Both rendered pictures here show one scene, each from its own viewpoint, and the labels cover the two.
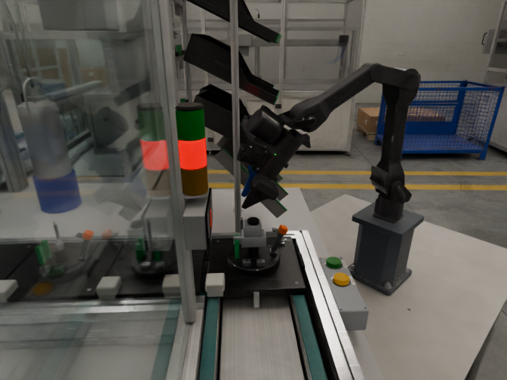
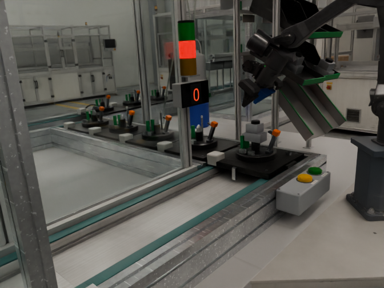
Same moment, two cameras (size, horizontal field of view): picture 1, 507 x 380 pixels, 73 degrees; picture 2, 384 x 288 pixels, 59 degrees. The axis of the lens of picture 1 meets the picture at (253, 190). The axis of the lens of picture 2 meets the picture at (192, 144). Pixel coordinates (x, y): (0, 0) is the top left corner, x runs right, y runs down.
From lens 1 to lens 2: 69 cm
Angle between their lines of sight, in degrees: 44
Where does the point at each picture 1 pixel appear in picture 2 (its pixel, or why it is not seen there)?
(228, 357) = (191, 191)
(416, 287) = not seen: outside the picture
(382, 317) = (339, 227)
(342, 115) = not seen: outside the picture
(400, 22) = not seen: outside the picture
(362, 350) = (291, 232)
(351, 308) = (287, 191)
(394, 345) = (323, 240)
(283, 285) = (255, 168)
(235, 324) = (213, 183)
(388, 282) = (372, 208)
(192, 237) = (175, 98)
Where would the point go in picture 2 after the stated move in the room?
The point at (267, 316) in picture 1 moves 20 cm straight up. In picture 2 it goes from (236, 186) to (235, 123)
